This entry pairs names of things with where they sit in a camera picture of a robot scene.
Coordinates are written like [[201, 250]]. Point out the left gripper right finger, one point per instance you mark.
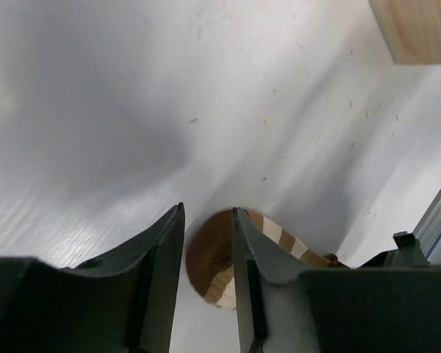
[[285, 305]]

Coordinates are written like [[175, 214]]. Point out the wooden compartment tray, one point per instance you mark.
[[411, 30]]

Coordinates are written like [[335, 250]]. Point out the aluminium frame rail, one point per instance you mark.
[[428, 229]]

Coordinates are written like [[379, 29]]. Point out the brown striped sock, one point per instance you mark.
[[209, 256]]

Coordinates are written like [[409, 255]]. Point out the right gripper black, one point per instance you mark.
[[407, 256]]

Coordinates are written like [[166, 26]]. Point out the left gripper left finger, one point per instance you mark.
[[120, 301]]

